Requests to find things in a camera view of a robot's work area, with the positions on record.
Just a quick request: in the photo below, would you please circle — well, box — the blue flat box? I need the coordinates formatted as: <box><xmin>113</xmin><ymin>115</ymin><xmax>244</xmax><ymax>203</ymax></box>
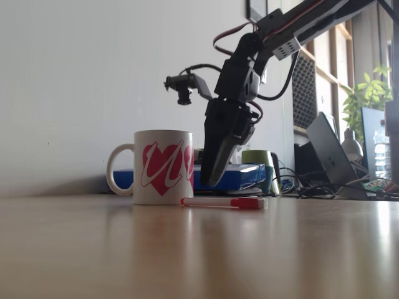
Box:
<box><xmin>112</xmin><ymin>164</ymin><xmax>266</xmax><ymax>191</ymax></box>

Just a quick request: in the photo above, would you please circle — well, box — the green cup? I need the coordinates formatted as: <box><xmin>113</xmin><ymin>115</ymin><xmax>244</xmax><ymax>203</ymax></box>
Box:
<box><xmin>241</xmin><ymin>150</ymin><xmax>276</xmax><ymax>166</ymax></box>

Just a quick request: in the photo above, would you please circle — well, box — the clear plastic water bottle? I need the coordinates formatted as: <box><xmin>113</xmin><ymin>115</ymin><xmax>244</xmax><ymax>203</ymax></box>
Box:
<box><xmin>373</xmin><ymin>128</ymin><xmax>391</xmax><ymax>181</ymax></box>

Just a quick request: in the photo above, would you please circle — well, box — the red and white marker pen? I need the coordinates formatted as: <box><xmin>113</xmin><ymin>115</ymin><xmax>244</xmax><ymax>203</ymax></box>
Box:
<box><xmin>180</xmin><ymin>196</ymin><xmax>269</xmax><ymax>211</ymax></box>

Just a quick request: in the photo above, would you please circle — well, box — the black cable bundle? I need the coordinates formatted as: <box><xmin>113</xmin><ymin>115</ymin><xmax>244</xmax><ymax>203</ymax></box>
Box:
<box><xmin>274</xmin><ymin>168</ymin><xmax>339</xmax><ymax>200</ymax></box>

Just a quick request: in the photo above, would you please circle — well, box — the white desk lamp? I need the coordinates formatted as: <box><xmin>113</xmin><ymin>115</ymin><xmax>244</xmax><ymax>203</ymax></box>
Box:
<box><xmin>340</xmin><ymin>128</ymin><xmax>365</xmax><ymax>163</ymax></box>

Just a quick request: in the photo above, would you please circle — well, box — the dark computer monitor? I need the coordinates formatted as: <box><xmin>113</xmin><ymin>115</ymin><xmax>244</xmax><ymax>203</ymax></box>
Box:
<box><xmin>360</xmin><ymin>107</ymin><xmax>387</xmax><ymax>175</ymax></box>

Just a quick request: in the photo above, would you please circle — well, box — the white mug with pink hearts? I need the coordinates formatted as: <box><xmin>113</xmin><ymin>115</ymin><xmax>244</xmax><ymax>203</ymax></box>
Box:
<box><xmin>105</xmin><ymin>130</ymin><xmax>195</xmax><ymax>206</ymax></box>

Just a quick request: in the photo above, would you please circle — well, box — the wooden shelf frame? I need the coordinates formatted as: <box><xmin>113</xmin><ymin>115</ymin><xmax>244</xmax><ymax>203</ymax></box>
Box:
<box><xmin>299</xmin><ymin>18</ymin><xmax>356</xmax><ymax>94</ymax></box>

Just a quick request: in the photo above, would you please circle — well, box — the clear plastic box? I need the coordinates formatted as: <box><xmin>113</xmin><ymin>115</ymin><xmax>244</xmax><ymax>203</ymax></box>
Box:
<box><xmin>229</xmin><ymin>146</ymin><xmax>251</xmax><ymax>165</ymax></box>

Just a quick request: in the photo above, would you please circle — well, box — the black picture frame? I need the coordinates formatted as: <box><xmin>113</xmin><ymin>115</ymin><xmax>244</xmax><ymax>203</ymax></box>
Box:
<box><xmin>245</xmin><ymin>0</ymin><xmax>269</xmax><ymax>23</ymax></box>

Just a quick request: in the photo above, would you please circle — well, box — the grey laptop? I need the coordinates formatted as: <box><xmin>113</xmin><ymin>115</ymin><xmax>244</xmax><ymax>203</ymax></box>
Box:
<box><xmin>306</xmin><ymin>112</ymin><xmax>369</xmax><ymax>200</ymax></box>

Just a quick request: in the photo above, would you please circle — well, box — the black perforated panel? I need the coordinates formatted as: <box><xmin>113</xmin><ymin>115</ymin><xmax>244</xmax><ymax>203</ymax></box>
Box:
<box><xmin>292</xmin><ymin>53</ymin><xmax>317</xmax><ymax>131</ymax></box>

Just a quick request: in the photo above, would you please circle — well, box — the small black camera with mount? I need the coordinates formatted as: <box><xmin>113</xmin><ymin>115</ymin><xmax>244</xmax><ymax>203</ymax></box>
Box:
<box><xmin>164</xmin><ymin>71</ymin><xmax>216</xmax><ymax>106</ymax></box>

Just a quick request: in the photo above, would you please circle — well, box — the green leafy plant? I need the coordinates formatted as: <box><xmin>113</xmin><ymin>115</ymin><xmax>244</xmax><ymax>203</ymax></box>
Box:
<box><xmin>342</xmin><ymin>64</ymin><xmax>394</xmax><ymax>135</ymax></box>

